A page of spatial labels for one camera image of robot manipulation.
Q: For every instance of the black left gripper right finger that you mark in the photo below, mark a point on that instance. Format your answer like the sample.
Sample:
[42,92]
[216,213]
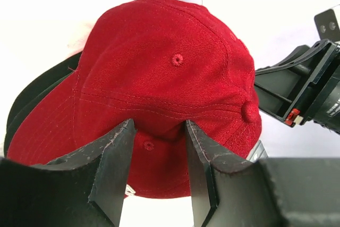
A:
[227,190]

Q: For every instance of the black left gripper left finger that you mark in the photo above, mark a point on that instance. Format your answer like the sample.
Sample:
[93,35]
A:
[83,188]

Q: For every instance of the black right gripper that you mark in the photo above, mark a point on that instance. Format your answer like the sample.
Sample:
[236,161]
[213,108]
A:
[303,87]

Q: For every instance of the black NY cap red brim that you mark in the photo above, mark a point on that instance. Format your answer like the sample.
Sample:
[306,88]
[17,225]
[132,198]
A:
[33,93]

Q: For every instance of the dark red LA cap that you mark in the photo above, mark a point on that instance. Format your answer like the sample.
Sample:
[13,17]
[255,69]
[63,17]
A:
[160,63]

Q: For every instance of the pink baseball cap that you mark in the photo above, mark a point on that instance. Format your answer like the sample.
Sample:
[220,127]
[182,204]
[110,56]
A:
[79,37]

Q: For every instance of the aluminium front rail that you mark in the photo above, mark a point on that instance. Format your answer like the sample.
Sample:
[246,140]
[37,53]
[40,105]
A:
[257,152]

